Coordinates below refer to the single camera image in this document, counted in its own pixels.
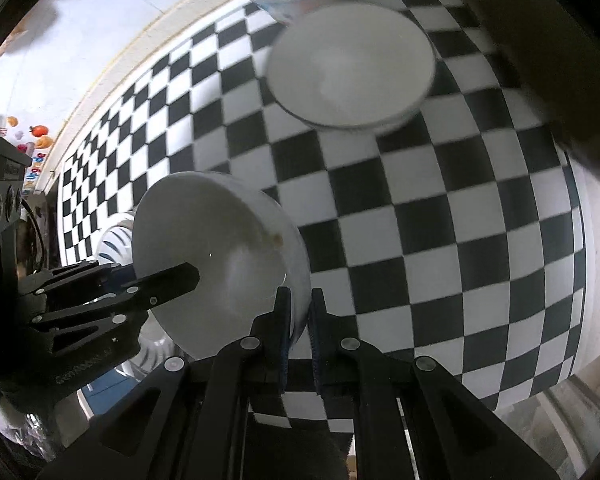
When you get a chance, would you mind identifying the black cable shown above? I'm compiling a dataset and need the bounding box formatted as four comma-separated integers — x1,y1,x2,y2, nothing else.
20,197,48,275

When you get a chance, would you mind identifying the white bowl dark rim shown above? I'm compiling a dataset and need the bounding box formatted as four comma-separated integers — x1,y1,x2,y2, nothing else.
266,2,437,133

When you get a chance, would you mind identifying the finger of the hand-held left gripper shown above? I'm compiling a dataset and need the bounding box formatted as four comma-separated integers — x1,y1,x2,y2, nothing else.
30,263,201,357
20,260,137,307

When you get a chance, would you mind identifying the plain white bowl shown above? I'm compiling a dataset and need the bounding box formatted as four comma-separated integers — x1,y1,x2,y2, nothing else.
132,171,312,361

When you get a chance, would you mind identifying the brown rice cooker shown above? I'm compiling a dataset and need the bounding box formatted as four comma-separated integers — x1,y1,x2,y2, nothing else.
442,0,600,191

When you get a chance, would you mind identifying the colourful wall sticker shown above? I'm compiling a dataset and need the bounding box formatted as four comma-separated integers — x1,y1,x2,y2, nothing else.
0,112,56,196

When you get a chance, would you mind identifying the white plate black striped rim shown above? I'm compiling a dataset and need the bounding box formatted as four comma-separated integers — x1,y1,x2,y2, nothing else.
94,212,173,378

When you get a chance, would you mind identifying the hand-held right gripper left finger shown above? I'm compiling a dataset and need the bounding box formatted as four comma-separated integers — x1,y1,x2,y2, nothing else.
37,286,293,480

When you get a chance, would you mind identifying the black white checkered cloth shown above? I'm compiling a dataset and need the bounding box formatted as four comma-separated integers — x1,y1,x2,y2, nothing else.
55,0,588,421

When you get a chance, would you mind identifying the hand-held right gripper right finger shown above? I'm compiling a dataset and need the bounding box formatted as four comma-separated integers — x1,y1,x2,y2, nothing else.
307,287,563,480

